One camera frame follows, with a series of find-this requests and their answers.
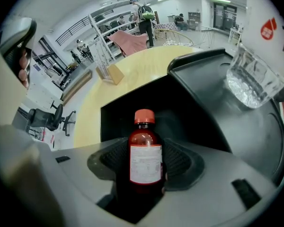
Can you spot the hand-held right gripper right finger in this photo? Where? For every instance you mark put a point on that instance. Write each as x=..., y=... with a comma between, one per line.
x=180, y=162

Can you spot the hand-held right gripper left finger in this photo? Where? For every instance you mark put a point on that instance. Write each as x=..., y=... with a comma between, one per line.
x=111, y=158

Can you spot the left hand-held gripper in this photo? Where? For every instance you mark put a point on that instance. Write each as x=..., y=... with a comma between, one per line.
x=16, y=33

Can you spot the small brown bottle red cap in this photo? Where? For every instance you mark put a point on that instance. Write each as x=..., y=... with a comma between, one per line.
x=145, y=159

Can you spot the black plastic box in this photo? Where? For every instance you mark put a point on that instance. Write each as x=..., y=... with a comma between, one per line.
x=241, y=136

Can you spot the person's left hand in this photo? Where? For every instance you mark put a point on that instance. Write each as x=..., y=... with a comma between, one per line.
x=24, y=65

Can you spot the beige cardboard panel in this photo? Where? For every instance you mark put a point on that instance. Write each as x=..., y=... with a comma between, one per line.
x=4, y=89

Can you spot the black office chair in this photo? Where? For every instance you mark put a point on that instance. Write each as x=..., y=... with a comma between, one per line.
x=49, y=118

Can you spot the wooden base acrylic stand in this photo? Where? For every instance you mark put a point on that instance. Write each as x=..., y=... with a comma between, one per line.
x=111, y=73

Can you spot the white metal shelf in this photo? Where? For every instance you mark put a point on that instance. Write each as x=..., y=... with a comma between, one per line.
x=109, y=29

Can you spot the clear glass cup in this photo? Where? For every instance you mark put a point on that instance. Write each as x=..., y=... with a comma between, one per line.
x=253, y=79

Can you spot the pink cloth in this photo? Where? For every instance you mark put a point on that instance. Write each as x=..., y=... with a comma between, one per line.
x=130, y=42

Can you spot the wicker chair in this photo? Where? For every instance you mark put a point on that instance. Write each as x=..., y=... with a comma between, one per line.
x=174, y=38

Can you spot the small white table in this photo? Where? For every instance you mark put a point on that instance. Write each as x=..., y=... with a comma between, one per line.
x=234, y=35

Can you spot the grey cabinet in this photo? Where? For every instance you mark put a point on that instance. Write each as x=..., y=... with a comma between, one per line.
x=194, y=20

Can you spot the dark double door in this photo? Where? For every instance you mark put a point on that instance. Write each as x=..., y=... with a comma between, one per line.
x=224, y=16

